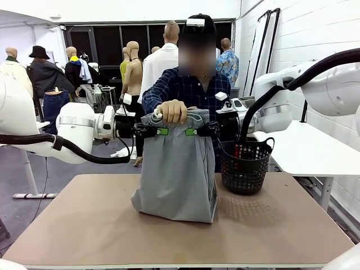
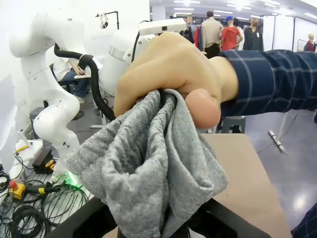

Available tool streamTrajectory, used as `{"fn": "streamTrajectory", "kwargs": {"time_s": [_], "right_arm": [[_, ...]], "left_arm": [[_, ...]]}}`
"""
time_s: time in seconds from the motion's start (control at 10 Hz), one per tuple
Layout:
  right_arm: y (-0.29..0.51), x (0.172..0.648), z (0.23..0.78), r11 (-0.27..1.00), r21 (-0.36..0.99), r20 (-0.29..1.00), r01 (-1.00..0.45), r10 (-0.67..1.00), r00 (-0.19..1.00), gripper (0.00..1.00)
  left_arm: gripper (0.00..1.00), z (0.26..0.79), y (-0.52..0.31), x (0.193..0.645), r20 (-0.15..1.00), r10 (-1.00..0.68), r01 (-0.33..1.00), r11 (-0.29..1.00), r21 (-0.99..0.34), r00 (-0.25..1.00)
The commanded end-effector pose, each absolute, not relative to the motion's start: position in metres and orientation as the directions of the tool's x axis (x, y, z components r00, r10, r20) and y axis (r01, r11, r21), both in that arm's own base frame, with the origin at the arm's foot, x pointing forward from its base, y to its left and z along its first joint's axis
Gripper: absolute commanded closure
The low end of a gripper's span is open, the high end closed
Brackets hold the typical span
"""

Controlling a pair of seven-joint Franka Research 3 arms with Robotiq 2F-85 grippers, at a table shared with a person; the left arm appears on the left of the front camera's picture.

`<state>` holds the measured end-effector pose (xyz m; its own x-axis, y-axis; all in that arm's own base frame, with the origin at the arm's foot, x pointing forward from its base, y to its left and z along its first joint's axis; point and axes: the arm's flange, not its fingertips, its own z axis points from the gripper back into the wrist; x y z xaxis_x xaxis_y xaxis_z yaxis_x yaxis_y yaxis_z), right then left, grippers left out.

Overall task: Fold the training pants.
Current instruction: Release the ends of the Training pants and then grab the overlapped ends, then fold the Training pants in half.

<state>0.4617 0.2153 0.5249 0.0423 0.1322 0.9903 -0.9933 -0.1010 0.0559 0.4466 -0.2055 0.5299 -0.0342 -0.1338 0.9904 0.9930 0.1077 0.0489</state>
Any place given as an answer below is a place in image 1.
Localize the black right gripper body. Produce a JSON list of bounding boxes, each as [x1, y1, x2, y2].
[[218, 114, 240, 139]]

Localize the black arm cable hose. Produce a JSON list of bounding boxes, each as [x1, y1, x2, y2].
[[0, 133, 132, 165], [238, 47, 360, 144]]

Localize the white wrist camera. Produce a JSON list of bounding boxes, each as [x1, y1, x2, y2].
[[215, 91, 237, 115], [116, 93, 136, 116]]

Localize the person's right hand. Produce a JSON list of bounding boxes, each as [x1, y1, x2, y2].
[[155, 100, 188, 125]]

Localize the blue jeans on form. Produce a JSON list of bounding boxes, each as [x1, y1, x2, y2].
[[42, 87, 71, 134]]

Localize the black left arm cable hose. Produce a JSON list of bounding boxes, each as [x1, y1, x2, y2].
[[0, 133, 132, 165]]

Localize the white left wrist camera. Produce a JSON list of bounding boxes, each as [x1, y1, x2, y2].
[[116, 93, 136, 116]]

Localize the black camera stand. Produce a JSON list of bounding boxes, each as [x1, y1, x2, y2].
[[300, 100, 309, 123]]

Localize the black perforated plastic basket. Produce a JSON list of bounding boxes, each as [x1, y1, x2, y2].
[[218, 137, 275, 196]]

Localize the mannequin in cream jacket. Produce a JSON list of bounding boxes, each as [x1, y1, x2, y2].
[[0, 47, 34, 95]]

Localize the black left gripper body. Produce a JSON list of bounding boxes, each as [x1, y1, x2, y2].
[[114, 114, 138, 139]]

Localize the bare beige mannequin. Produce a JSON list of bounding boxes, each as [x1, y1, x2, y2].
[[121, 41, 144, 167]]

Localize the black floor cord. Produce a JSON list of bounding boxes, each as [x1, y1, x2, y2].
[[30, 164, 50, 223]]

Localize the white cloth on floor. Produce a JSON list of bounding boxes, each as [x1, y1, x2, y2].
[[110, 148, 132, 159]]

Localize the black cap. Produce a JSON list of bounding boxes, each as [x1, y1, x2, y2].
[[181, 13, 217, 47]]

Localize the mannequin in blue floral shirt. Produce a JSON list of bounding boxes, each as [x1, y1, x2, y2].
[[215, 38, 240, 88]]

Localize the mannequin in dark coat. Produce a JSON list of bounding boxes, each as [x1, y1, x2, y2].
[[26, 57, 75, 122]]

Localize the white desk with leg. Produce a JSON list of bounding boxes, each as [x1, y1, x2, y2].
[[0, 120, 59, 199]]

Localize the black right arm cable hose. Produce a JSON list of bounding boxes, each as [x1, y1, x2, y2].
[[238, 47, 360, 144]]

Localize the white side table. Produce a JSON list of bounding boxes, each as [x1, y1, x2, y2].
[[253, 120, 360, 212]]

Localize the person's right forearm plaid sleeve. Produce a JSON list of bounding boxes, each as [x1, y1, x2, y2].
[[142, 84, 169, 115]]

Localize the mannequin in yellow-green top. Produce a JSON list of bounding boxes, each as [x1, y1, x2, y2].
[[120, 47, 131, 86]]

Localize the mannequin with yellow collar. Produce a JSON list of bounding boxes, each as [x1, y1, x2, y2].
[[65, 46, 99, 107]]

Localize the black framed white panel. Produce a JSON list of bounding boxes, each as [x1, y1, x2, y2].
[[261, 7, 281, 74], [243, 10, 272, 97]]

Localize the black bucket hat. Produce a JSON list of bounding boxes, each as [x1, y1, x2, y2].
[[28, 45, 51, 60]]

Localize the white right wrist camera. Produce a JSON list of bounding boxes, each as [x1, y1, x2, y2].
[[215, 91, 237, 115]]

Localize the person in navy plaid shirt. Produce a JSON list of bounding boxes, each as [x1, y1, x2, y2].
[[142, 44, 232, 173]]

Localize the grey training pants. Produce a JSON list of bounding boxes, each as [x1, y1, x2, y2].
[[130, 108, 219, 224]]

